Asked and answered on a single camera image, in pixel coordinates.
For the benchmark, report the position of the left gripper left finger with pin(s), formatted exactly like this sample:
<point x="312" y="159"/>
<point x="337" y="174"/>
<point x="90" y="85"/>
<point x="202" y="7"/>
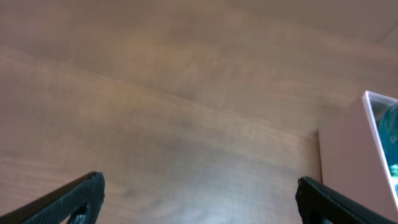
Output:
<point x="79" y="201"/>

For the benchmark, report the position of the blue mouthwash bottle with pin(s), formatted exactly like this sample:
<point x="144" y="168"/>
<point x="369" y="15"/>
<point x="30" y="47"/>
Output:
<point x="387" y="127"/>

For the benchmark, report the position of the white cardboard box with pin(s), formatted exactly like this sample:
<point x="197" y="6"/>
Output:
<point x="352" y="156"/>

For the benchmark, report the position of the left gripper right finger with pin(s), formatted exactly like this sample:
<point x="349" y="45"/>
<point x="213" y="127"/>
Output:
<point x="319" y="204"/>

